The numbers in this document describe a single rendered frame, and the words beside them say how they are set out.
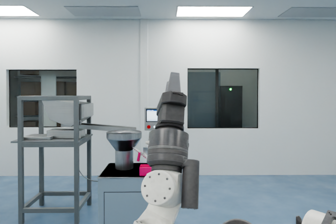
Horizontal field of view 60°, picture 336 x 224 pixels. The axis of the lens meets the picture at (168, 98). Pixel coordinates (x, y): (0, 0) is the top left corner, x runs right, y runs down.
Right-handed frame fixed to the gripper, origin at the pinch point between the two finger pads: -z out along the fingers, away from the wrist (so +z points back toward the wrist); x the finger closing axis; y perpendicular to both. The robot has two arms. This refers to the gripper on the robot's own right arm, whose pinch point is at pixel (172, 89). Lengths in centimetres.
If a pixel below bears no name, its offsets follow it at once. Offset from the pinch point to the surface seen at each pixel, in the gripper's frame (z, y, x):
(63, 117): -73, 83, -284
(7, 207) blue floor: 29, 153, -386
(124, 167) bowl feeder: -15, 6, -237
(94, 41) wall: -263, 86, -414
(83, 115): -78, 60, -279
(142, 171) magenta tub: -10, -11, -214
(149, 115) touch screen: -70, -13, -227
